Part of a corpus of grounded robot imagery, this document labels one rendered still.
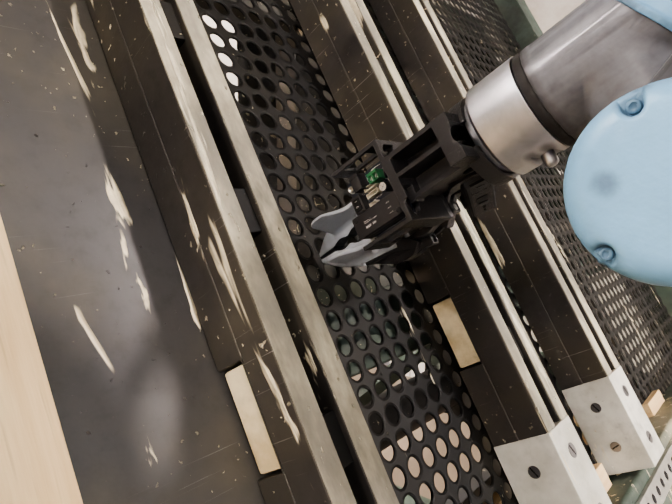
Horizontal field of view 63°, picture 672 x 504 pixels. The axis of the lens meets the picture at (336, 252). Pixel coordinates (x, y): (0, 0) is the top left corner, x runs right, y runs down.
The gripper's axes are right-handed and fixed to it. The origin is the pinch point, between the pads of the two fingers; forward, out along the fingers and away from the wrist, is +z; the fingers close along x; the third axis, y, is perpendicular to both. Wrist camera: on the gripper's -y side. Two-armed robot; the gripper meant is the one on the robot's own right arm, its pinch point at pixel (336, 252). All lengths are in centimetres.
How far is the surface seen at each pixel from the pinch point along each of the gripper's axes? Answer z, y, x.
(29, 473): 0.6, 30.8, 10.4
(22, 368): 0.5, 29.9, 4.7
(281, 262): -4.8, 12.4, 2.2
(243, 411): 1.2, 15.9, 11.4
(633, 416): -4.7, -38.5, 30.3
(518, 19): -1, -109, -60
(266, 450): 0.3, 15.8, 14.6
